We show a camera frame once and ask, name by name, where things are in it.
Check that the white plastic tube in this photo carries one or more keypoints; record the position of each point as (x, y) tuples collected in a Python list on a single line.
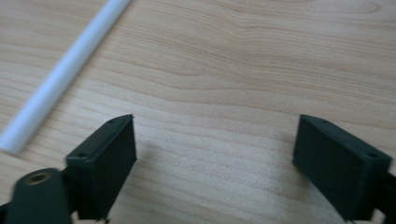
[(59, 76)]

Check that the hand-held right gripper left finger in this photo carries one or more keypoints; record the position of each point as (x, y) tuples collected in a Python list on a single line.
[(102, 168)]

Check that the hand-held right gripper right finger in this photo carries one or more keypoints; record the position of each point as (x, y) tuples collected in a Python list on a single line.
[(339, 168)]

